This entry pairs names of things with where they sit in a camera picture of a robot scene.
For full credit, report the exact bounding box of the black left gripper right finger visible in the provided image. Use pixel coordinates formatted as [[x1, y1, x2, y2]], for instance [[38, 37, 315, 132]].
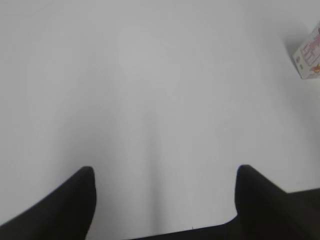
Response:
[[234, 165, 320, 240]]

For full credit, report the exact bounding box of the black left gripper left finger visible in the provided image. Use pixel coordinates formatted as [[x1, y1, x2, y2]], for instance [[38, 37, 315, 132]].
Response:
[[0, 166, 97, 240]]

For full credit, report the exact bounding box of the white strawberry drink carton bottle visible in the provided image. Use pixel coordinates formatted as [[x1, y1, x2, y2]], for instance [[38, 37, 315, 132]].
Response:
[[292, 23, 320, 80]]

